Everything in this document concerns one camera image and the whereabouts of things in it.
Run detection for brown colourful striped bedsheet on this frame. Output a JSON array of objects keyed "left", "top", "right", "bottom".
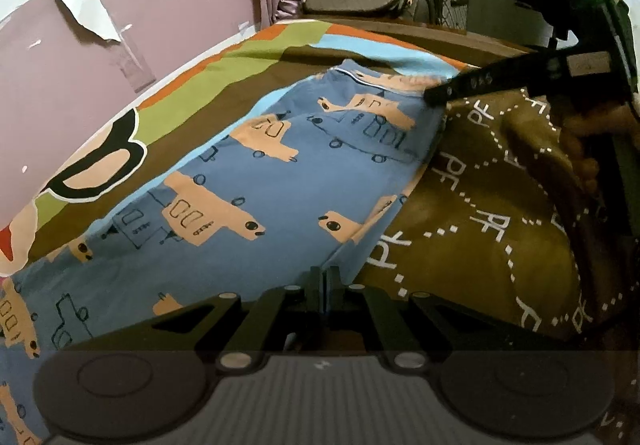
[{"left": 1, "top": 23, "right": 639, "bottom": 341}]

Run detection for blue patterned pajama pants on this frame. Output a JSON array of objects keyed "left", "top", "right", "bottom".
[{"left": 1, "top": 60, "right": 447, "bottom": 444}]

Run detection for person's right hand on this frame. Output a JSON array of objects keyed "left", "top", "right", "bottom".
[{"left": 550, "top": 104, "right": 639, "bottom": 193}]

